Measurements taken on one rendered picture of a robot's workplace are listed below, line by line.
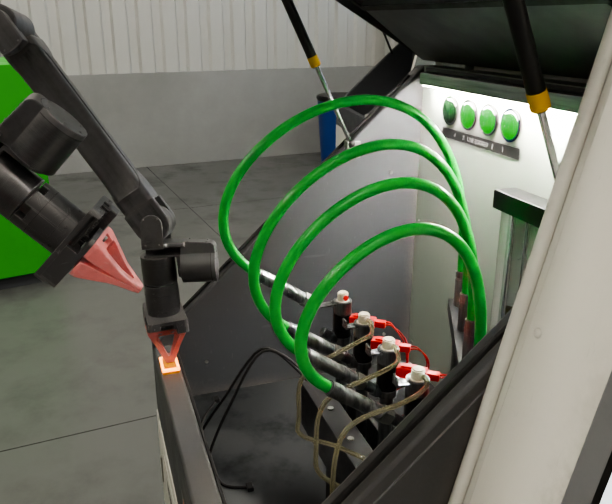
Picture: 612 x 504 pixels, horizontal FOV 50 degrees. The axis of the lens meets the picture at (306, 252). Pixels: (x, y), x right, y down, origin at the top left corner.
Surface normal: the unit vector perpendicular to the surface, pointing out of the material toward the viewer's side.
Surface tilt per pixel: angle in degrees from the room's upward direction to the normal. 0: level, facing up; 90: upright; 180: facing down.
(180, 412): 0
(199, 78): 90
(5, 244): 90
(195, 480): 0
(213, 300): 90
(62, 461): 0
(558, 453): 76
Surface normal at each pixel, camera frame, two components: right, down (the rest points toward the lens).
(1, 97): 0.53, 0.28
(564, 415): -0.92, -0.12
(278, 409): 0.00, -0.94
